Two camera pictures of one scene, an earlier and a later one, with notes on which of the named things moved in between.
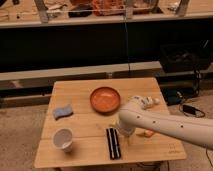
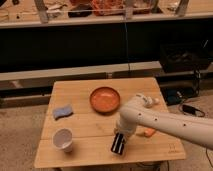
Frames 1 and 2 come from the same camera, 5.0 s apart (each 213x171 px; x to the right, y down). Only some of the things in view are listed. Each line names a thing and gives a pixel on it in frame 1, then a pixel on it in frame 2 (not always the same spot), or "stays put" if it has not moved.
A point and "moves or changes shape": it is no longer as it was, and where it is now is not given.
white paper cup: [63, 139] stays put
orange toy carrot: [148, 133] stays put
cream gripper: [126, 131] stays put
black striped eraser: [113, 143] moves or changes shape
